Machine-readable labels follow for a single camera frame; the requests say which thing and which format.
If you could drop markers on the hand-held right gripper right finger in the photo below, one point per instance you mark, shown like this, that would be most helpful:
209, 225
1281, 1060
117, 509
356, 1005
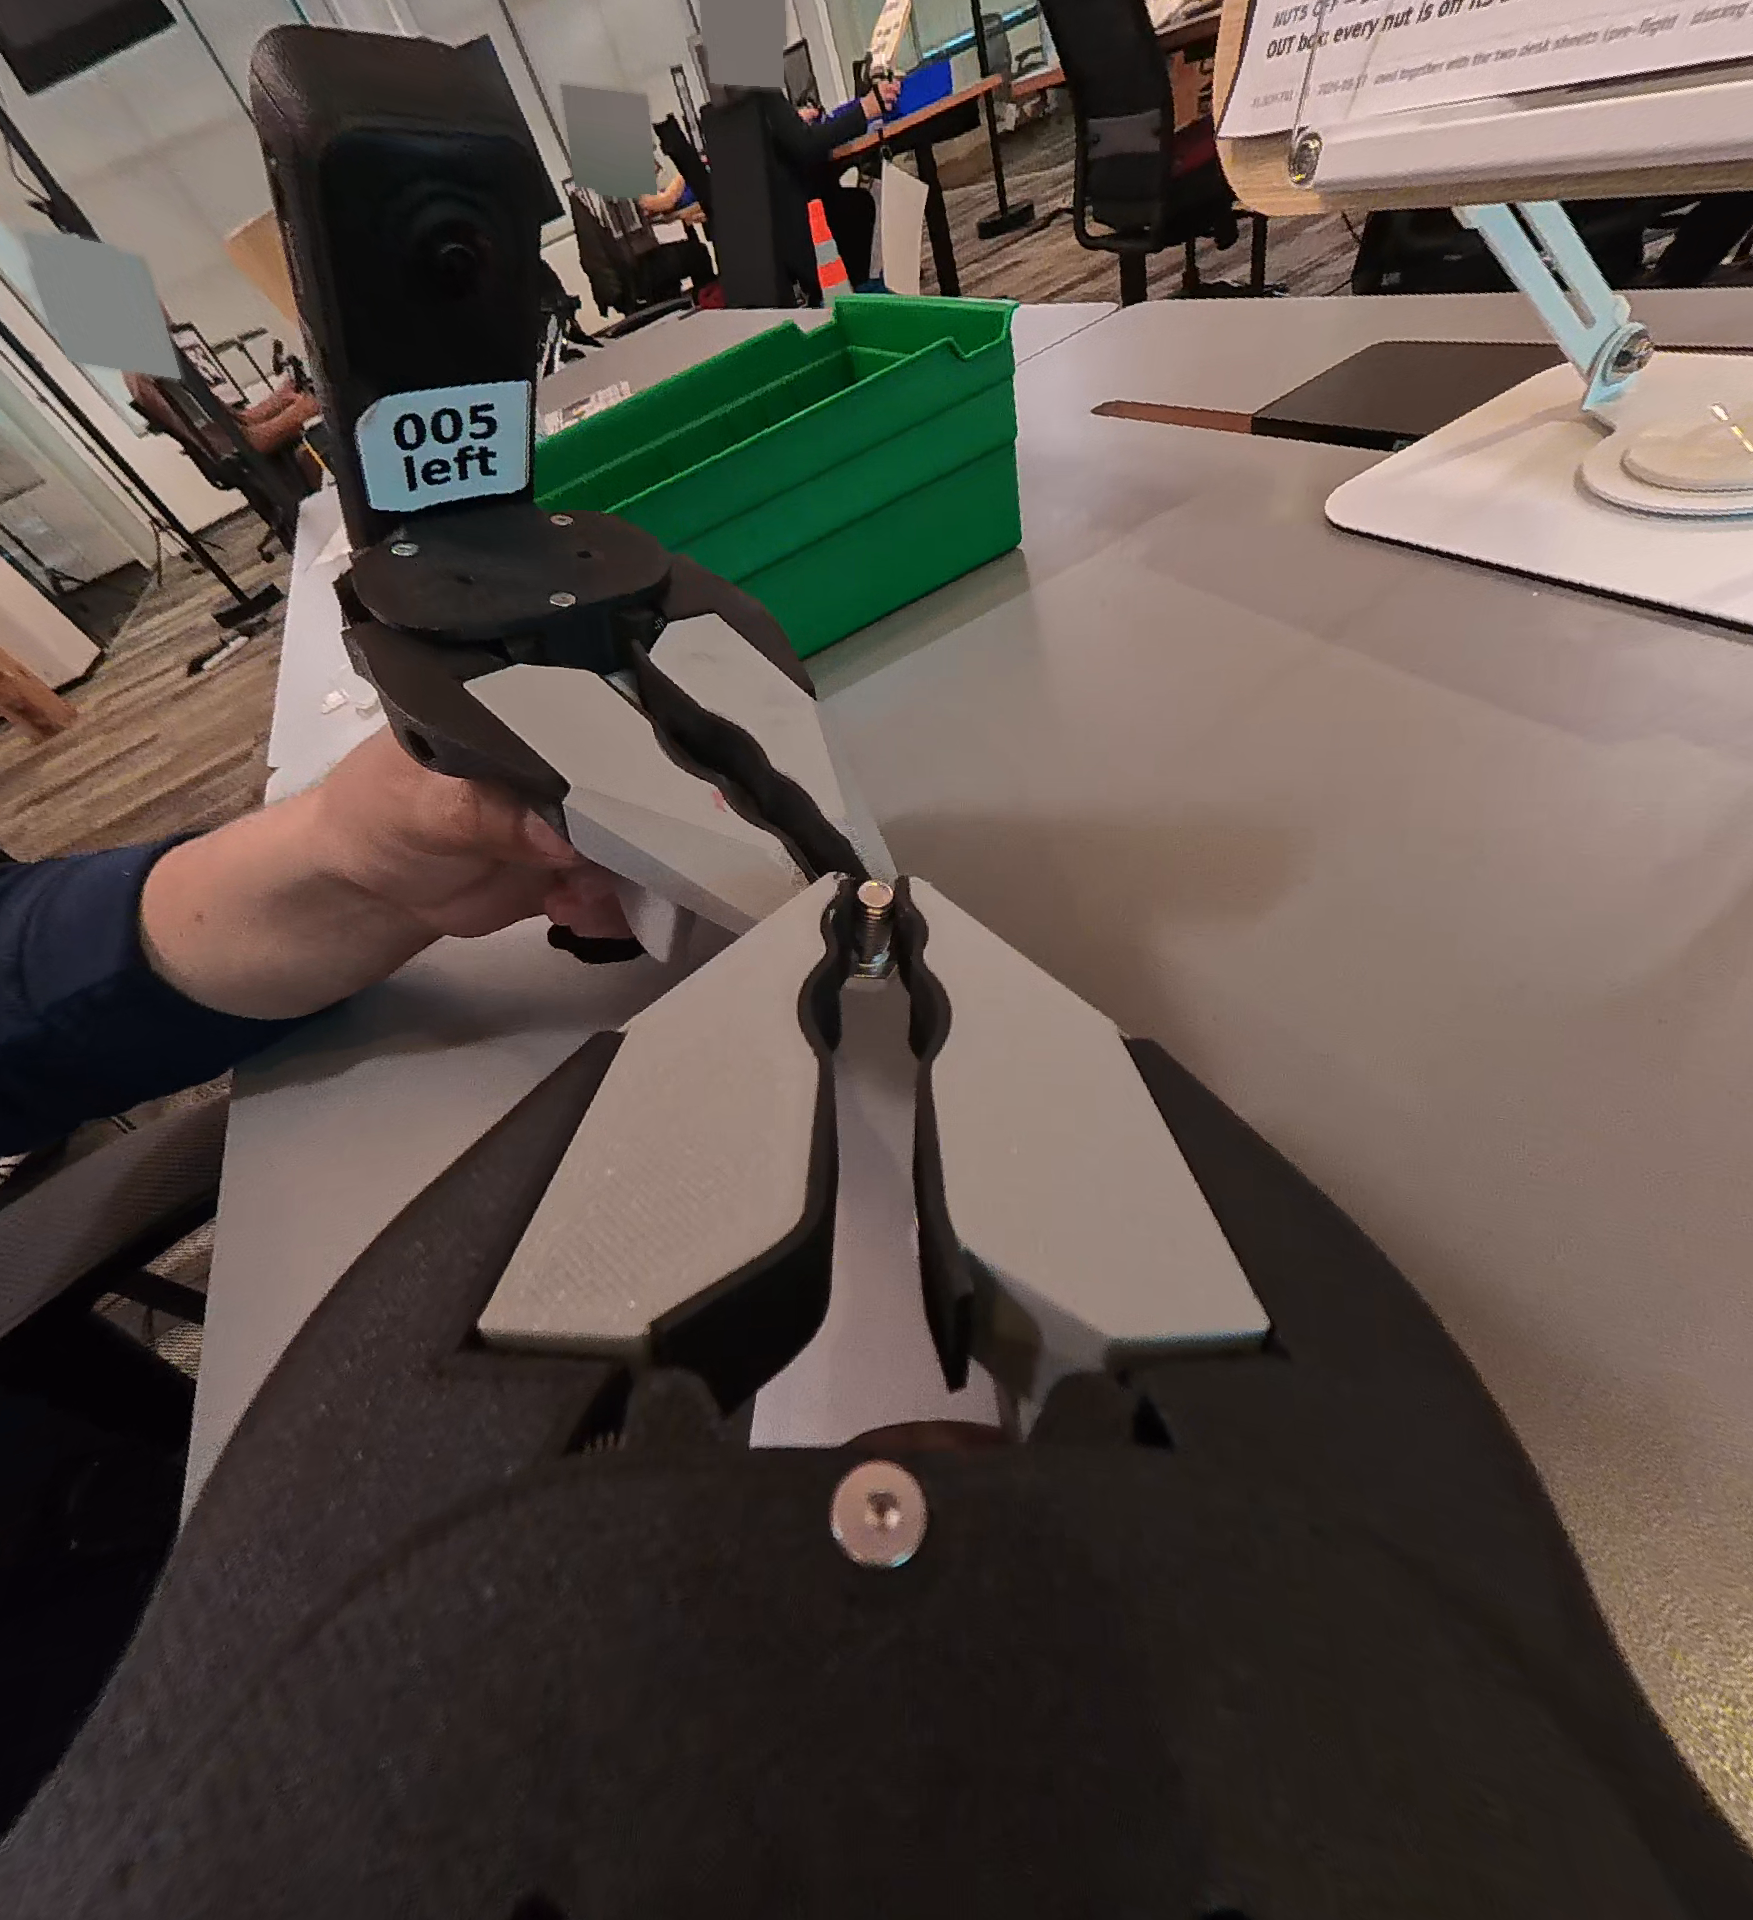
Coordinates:
1101, 1185

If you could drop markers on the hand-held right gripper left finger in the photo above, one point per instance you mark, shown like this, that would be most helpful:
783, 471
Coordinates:
652, 1185

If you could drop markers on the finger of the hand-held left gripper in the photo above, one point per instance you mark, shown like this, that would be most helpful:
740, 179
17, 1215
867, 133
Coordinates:
606, 765
772, 704

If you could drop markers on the green plastic bin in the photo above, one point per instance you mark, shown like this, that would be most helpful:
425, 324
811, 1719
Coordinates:
846, 495

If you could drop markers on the medium silver bolt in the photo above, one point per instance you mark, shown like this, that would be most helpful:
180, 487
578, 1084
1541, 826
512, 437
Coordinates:
874, 908

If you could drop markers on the person's left forearm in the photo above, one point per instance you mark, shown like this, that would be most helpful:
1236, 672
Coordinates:
67, 990

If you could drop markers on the person's left hand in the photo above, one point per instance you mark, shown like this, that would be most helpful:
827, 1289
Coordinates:
471, 856

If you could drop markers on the white labelled paper sheet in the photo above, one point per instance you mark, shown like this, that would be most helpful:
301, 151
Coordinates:
592, 405

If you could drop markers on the orange traffic cone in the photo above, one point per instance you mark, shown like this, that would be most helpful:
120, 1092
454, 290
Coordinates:
827, 262

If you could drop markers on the white cabinet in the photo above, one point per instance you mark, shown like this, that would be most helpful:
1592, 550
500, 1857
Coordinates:
21, 615

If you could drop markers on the wooden desk black legs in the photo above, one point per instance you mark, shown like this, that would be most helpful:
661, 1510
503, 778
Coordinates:
937, 102

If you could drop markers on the person's black office chair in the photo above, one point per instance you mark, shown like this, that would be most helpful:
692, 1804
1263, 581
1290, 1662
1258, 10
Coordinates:
50, 1230

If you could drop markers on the document stand with wooden board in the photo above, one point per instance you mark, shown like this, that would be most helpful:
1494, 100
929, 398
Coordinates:
1492, 481

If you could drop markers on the printed instruction sheet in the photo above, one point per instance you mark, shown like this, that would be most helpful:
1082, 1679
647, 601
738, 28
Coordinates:
1566, 31

